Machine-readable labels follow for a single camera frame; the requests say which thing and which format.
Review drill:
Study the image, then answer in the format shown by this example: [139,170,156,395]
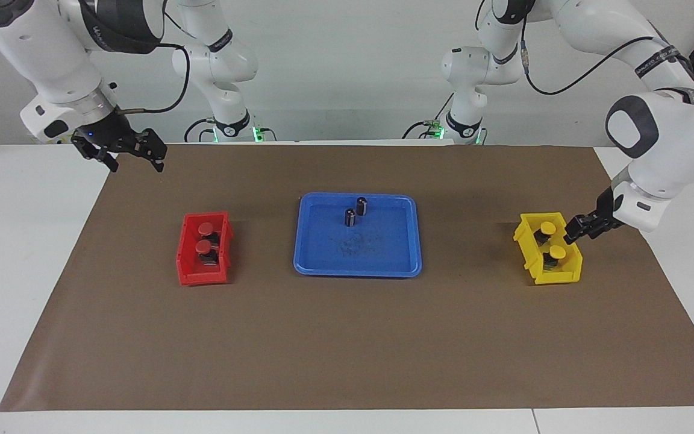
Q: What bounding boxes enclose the black cables at left base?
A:
[401,95,487,145]

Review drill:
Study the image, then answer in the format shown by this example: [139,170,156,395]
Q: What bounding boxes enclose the brown paper table mat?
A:
[0,143,694,412]

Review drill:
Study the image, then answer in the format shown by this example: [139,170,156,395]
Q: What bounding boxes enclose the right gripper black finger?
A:
[88,151,119,173]
[140,128,167,174]

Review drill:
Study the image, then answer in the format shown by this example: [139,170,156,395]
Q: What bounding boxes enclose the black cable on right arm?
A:
[115,12,192,115]

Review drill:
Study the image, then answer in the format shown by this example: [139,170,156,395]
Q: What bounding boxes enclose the blue plastic tray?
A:
[293,192,423,278]

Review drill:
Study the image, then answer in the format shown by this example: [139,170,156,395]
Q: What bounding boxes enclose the yellow plastic bin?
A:
[513,212,583,286]

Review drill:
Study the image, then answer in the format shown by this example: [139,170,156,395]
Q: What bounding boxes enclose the black cables at right base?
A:
[183,118,277,143]

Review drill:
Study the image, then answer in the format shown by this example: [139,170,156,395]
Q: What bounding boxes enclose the black cables at base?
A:
[183,118,277,143]
[401,95,487,145]

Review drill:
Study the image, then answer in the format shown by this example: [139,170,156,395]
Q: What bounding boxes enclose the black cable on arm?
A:
[115,12,192,115]
[519,12,661,97]

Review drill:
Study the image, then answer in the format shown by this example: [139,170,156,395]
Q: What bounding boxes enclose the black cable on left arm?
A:
[519,12,661,97]

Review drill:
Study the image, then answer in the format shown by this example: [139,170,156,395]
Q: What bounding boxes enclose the red plastic bin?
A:
[176,211,234,286]

